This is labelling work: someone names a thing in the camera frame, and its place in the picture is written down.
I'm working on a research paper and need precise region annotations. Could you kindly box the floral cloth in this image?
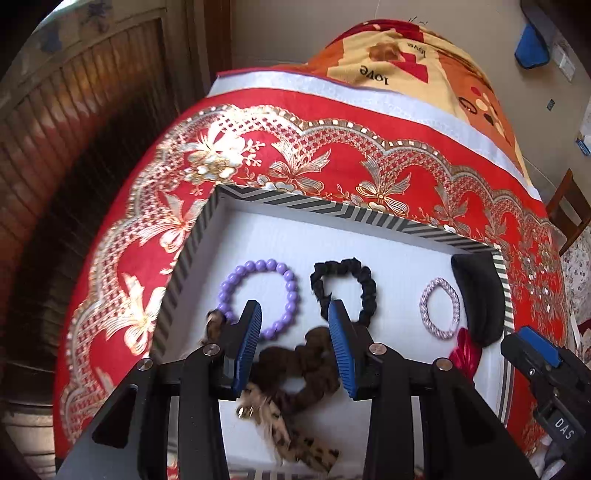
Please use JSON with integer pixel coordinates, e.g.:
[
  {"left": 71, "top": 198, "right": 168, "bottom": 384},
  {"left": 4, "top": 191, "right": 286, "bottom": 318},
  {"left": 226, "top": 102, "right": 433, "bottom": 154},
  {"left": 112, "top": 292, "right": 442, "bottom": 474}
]
[{"left": 561, "top": 231, "right": 591, "bottom": 324}]

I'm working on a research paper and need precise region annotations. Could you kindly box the brown wooden door frame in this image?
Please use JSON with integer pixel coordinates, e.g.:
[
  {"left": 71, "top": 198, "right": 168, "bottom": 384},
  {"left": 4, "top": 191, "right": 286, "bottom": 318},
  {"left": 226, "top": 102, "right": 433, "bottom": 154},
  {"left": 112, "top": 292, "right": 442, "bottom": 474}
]
[{"left": 203, "top": 0, "right": 232, "bottom": 84}]

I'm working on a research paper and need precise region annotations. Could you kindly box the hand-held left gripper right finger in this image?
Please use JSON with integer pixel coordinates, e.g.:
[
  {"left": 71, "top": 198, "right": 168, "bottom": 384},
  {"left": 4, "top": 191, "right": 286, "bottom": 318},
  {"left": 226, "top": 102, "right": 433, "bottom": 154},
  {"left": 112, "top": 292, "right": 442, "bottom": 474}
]
[{"left": 328, "top": 299, "right": 539, "bottom": 480}]

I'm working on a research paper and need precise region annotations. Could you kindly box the ribbed metal shutter door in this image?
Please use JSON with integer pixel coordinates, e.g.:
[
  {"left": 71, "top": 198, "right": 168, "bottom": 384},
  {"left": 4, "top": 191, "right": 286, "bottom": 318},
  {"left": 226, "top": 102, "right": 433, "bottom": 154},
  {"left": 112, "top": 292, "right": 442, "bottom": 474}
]
[{"left": 0, "top": 18, "right": 188, "bottom": 416}]

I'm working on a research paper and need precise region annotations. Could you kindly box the blue wall-hung object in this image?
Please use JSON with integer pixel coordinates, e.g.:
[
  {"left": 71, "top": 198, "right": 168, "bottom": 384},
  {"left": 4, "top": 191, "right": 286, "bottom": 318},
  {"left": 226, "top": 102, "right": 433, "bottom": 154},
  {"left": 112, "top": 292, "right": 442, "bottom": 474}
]
[{"left": 515, "top": 23, "right": 552, "bottom": 70}]

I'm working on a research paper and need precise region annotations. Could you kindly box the brown scrunchie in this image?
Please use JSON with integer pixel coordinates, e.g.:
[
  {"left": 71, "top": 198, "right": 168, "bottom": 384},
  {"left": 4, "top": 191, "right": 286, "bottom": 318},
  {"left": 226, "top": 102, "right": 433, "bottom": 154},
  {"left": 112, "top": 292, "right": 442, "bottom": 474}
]
[{"left": 252, "top": 325, "right": 345, "bottom": 414}]

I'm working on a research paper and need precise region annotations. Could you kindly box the leopard print scrunchie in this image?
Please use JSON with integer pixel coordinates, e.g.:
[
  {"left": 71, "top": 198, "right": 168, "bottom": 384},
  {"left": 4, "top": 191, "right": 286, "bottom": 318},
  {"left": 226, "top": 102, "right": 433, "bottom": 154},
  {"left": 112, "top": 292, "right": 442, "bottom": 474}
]
[{"left": 201, "top": 308, "right": 342, "bottom": 475}]

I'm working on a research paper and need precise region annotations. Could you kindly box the red gold patterned tablecloth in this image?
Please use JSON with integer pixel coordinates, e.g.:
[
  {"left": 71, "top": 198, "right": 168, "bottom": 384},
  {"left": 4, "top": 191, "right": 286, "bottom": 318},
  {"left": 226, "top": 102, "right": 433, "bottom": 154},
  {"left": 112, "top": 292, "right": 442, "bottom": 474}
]
[{"left": 53, "top": 88, "right": 571, "bottom": 480}]

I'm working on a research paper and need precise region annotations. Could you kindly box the lilac spiral hair tie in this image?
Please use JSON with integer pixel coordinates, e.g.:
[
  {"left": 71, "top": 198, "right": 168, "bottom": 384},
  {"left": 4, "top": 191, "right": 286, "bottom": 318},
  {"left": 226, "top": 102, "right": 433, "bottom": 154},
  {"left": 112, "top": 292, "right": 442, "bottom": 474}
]
[{"left": 419, "top": 277, "right": 461, "bottom": 341}]

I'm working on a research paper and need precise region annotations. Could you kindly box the wooden chair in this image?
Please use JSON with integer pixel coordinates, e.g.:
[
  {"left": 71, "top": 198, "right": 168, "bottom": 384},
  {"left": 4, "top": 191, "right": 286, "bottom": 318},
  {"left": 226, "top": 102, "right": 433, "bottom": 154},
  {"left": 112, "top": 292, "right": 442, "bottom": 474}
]
[{"left": 545, "top": 168, "right": 591, "bottom": 257}]

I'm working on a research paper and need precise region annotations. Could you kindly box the white cloth strip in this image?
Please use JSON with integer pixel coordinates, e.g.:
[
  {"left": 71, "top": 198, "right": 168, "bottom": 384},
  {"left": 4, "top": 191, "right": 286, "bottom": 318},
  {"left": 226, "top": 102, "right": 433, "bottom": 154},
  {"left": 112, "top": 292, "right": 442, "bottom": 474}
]
[{"left": 205, "top": 69, "right": 543, "bottom": 201}]

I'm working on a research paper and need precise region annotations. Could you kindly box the purple bead bracelet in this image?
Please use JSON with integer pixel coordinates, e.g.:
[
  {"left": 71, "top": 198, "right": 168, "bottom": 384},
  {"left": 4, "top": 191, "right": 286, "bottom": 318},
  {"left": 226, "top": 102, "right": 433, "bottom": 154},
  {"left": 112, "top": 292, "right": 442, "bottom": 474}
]
[{"left": 217, "top": 260, "right": 301, "bottom": 342}]

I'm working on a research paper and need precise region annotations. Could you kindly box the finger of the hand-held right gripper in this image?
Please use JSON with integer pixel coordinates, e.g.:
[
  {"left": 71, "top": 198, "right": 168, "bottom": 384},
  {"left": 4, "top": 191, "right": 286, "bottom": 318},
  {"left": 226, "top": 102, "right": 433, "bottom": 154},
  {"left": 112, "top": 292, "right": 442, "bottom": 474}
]
[{"left": 501, "top": 325, "right": 566, "bottom": 393}]

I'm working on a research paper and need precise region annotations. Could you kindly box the red scrunchie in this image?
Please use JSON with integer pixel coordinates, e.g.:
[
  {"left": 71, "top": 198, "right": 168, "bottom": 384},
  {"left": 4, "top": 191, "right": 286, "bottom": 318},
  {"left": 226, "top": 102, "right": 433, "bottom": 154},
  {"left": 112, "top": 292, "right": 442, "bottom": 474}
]
[{"left": 448, "top": 329, "right": 483, "bottom": 384}]

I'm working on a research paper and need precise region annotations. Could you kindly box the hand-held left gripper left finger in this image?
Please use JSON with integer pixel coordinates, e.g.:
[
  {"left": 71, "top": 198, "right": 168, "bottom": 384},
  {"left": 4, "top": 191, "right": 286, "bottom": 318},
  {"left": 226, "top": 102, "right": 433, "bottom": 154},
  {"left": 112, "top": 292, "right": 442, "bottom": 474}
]
[{"left": 55, "top": 300, "right": 263, "bottom": 480}]

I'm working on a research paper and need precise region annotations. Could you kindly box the striped white tray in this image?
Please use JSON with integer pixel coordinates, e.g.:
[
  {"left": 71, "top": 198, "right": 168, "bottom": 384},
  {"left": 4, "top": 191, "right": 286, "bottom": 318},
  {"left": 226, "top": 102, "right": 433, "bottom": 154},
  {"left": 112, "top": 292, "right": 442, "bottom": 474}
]
[{"left": 150, "top": 185, "right": 513, "bottom": 480}]

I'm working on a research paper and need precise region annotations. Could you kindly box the white wall switch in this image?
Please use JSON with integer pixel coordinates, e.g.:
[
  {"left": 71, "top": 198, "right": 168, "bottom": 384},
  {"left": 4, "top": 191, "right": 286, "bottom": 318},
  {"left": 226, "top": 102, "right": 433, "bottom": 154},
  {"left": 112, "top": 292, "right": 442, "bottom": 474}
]
[{"left": 551, "top": 41, "right": 578, "bottom": 81}]

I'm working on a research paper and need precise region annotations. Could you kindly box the black scrunchie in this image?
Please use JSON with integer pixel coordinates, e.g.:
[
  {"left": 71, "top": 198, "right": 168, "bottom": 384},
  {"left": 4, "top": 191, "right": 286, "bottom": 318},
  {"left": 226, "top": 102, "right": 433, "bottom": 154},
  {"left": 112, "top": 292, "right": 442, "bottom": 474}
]
[{"left": 309, "top": 257, "right": 377, "bottom": 328}]

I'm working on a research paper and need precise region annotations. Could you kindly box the orange printed blanket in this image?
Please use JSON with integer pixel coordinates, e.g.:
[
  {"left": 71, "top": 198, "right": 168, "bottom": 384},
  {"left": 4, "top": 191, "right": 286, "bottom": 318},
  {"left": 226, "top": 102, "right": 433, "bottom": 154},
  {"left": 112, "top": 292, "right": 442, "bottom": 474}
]
[{"left": 307, "top": 18, "right": 532, "bottom": 185}]

